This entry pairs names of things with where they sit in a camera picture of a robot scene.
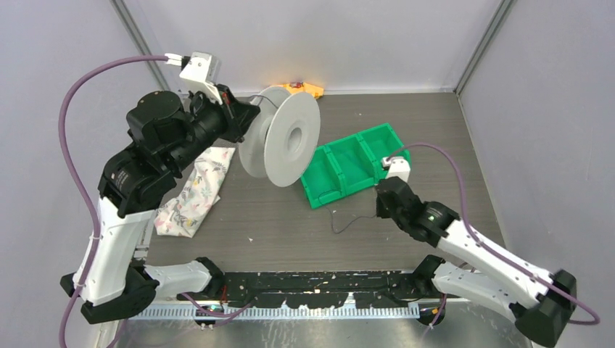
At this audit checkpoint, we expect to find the clear plastic cable spool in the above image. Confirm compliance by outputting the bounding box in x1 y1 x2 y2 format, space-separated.
238 86 321 187

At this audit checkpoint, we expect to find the thin dark wire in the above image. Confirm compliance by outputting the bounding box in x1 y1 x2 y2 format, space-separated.
317 190 381 236

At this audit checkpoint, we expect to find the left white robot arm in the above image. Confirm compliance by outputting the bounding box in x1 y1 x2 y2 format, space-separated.
60 85 260 324

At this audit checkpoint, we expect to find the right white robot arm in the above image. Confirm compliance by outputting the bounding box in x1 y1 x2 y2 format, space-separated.
376 177 577 347

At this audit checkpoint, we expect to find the yellow printed cloth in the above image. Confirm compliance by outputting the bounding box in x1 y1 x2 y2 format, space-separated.
280 82 324 99

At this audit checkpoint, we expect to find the green three-compartment bin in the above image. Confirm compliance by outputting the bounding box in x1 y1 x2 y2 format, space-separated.
300 123 403 209

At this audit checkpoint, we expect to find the white floral cloth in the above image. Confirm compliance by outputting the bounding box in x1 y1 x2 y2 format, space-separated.
154 146 236 238

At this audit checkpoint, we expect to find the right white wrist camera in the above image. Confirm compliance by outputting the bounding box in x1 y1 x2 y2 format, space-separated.
381 156 411 183

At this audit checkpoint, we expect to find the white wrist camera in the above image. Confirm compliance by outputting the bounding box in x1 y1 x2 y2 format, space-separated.
164 51 222 104
381 156 411 183

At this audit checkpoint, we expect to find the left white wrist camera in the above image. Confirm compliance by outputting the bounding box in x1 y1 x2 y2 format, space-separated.
164 51 222 104

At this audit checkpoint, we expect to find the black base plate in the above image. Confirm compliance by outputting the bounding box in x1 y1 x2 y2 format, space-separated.
188 270 441 309

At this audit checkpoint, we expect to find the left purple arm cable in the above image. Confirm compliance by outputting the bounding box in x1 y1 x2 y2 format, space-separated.
57 54 257 348

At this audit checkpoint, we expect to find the slotted metal rail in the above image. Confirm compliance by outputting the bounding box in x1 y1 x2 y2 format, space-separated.
133 303 420 320

